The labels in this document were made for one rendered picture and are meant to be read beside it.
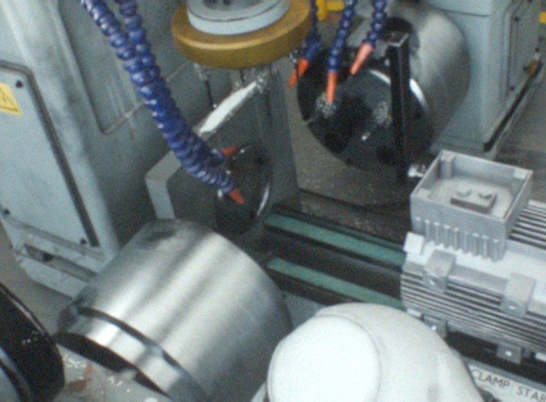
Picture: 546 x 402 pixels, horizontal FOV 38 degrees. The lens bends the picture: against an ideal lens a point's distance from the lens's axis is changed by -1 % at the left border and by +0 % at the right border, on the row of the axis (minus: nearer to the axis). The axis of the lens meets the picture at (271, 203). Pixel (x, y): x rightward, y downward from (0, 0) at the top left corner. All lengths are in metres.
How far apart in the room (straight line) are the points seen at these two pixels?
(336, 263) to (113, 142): 0.41
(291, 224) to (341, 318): 0.86
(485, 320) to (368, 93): 0.44
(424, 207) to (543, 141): 0.69
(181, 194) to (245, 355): 0.28
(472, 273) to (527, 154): 0.64
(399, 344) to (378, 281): 0.82
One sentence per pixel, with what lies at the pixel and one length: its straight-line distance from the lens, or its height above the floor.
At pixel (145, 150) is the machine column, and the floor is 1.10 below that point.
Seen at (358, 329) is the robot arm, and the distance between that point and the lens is 0.45.
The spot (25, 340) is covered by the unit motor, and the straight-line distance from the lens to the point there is 0.70.
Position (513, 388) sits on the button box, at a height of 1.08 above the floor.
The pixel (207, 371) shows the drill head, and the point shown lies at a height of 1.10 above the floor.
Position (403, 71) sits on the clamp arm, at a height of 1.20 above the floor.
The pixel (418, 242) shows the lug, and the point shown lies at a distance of 1.02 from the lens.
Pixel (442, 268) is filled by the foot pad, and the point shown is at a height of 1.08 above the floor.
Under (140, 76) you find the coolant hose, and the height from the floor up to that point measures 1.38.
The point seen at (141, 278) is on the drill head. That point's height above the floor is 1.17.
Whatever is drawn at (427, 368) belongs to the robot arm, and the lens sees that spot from 0.47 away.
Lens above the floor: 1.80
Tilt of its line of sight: 40 degrees down
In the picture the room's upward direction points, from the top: 11 degrees counter-clockwise
